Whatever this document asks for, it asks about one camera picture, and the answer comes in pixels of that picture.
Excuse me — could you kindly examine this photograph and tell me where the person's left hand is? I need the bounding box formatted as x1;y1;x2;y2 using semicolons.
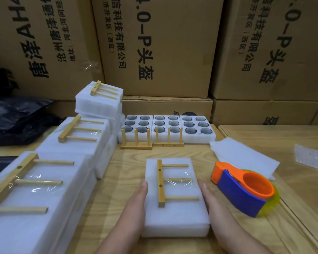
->
114;180;149;241

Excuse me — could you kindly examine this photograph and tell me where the stack of white foam trays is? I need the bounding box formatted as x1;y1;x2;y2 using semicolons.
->
118;114;217;144

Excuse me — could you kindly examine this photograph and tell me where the black plastic bag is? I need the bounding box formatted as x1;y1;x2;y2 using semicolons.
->
0;66;64;146

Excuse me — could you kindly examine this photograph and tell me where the pile of white foam sheets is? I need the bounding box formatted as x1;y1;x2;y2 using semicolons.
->
209;137;281;180

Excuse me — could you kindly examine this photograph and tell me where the clear plastic wrap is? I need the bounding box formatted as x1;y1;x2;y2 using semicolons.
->
294;144;318;171

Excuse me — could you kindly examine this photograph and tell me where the orange and blue tape dispenser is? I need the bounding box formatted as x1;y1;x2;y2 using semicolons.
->
210;161;281;218

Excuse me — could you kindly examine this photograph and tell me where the row of wooden peg racks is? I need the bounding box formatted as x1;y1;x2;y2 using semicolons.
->
120;127;186;150

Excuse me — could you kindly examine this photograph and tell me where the stack of brown cardboard boxes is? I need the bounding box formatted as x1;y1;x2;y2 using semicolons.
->
0;0;318;126

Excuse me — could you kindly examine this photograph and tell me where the person's right hand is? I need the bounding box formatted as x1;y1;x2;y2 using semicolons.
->
198;180;239;244

